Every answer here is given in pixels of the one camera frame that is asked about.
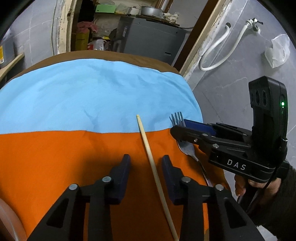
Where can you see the steel fork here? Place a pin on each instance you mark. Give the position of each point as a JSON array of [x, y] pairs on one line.
[[186, 147]]

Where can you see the steel pot on machine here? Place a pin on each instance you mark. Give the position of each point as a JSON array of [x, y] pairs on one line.
[[151, 11]]

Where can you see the white mesh bag on wall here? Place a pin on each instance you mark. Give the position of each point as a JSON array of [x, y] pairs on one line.
[[279, 52]]

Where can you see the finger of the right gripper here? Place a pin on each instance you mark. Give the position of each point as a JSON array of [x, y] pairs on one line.
[[200, 126], [196, 136]]

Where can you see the yellow gas cylinder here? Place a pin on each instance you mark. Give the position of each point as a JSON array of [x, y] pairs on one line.
[[84, 29]]

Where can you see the wooden chopstick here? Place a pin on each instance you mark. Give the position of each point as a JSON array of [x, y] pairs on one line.
[[157, 179]]

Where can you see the grey washing machine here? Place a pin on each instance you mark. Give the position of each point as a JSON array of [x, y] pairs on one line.
[[144, 37]]

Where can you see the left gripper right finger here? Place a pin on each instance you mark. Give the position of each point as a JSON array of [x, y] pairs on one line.
[[203, 204]]

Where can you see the white plastic utensil basket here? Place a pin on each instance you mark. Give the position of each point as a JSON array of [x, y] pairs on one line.
[[11, 226]]

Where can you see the right hand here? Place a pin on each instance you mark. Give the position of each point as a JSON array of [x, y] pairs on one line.
[[241, 186]]

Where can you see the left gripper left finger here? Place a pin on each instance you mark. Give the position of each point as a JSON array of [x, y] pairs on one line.
[[65, 219]]

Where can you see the striped blue orange brown cloth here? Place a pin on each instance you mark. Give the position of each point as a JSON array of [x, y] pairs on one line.
[[71, 118]]

